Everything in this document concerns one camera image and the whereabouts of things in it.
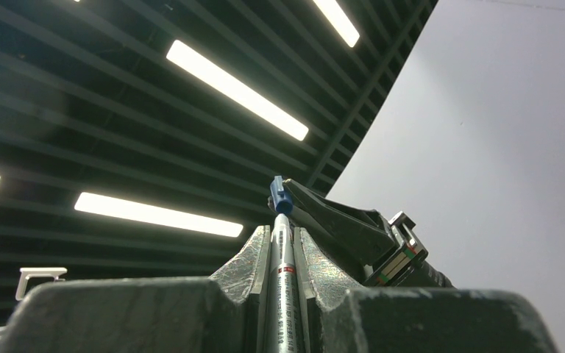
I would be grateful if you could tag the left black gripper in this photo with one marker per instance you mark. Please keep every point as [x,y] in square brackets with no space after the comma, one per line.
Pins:
[357,240]

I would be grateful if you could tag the white whiteboard marker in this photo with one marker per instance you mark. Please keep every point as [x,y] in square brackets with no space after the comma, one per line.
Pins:
[283,330]

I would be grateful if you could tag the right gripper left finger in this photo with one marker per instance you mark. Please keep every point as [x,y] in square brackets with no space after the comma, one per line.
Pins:
[219,313]

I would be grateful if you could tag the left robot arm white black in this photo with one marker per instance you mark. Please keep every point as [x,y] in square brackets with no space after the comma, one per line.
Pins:
[421,275]

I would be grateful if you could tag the blue marker cap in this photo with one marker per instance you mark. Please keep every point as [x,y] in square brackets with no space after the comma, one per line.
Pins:
[281,201]

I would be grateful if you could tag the long ceiling light strip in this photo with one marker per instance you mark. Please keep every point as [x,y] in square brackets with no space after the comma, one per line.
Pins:
[217,78]

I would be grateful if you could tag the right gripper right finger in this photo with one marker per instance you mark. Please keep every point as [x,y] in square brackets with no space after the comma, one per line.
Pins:
[340,315]

